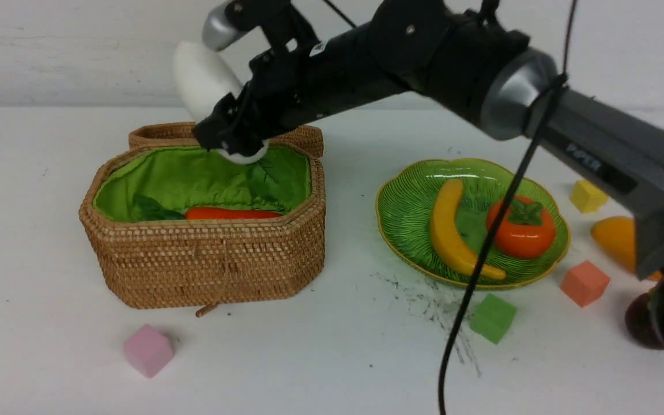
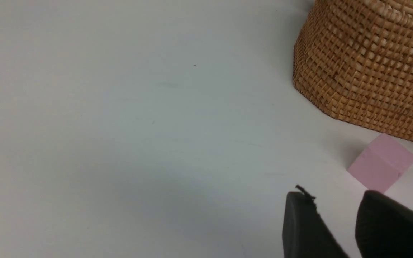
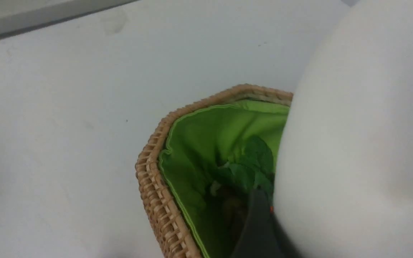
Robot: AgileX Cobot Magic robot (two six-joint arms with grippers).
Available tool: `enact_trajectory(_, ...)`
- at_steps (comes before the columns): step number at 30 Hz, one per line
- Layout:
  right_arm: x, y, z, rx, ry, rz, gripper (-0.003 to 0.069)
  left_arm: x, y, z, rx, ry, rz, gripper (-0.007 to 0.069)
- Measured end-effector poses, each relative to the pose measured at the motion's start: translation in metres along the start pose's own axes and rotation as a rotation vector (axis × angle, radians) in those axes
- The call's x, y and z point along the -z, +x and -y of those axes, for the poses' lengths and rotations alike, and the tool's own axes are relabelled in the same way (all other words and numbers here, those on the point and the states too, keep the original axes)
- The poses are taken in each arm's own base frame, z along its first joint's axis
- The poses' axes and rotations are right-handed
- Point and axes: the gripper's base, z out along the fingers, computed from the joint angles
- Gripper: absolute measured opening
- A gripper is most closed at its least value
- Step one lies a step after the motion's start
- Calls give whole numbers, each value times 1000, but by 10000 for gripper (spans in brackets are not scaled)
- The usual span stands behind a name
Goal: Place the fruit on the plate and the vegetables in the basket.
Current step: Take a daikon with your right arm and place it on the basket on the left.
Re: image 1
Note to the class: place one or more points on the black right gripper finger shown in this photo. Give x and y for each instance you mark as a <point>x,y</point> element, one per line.
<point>224,112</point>
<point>235,141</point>

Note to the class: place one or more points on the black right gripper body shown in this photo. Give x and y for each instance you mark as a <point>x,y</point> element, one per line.
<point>309,84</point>

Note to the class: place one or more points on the white radish with leaves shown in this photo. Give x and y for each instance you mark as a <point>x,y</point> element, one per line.
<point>202,77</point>

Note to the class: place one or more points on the orange red carrot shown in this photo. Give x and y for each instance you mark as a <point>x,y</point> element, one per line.
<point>217,213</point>

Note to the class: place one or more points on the purple eggplant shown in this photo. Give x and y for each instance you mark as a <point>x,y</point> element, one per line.
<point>148,209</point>

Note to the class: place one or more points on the yellow banana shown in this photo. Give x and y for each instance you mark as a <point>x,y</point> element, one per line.
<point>453,227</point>

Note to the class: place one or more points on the orange persimmon green leaf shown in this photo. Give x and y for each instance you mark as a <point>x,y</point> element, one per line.
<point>527,229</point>

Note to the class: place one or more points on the orange yellow mango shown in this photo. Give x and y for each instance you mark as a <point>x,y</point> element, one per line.
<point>615,236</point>

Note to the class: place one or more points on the dark purple mangosteen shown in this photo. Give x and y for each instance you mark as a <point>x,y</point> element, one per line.
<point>639,324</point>

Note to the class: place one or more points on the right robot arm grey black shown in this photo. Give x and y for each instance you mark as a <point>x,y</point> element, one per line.
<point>466,62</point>

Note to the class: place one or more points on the woven wicker basket green lining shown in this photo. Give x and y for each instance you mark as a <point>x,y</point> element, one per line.
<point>168,264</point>

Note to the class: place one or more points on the green glass leaf plate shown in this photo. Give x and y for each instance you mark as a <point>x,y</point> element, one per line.
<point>404,205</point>

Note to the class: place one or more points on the pink foam cube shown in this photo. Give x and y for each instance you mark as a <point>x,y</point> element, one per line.
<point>148,351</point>

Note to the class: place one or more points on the green foam cube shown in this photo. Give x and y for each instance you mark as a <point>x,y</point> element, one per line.
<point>493,318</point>

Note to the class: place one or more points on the yellow foam cube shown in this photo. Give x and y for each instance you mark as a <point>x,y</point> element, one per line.
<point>587,198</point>

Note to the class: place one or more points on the salmon orange foam cube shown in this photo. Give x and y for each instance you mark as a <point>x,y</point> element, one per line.
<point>585,283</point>

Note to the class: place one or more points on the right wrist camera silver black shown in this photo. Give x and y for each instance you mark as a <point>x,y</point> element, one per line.
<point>279,21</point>

